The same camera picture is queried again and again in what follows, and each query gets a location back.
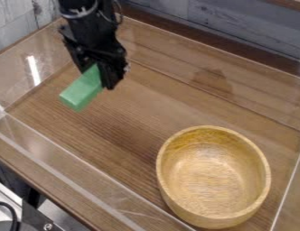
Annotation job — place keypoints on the black metal frame bracket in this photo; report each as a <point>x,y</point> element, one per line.
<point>44,216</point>

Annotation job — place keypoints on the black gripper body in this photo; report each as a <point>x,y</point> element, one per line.
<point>91,36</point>

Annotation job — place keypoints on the brown wooden bowl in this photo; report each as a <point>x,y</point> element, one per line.
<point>214,176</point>

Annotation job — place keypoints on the green rectangular block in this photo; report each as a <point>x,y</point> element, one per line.
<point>84,89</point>

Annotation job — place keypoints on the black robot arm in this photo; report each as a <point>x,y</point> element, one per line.
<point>84,7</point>

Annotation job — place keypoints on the clear acrylic tray wall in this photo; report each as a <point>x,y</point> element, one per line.
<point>92,159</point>

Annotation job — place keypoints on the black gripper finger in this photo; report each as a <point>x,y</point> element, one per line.
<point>85,63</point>
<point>113,71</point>

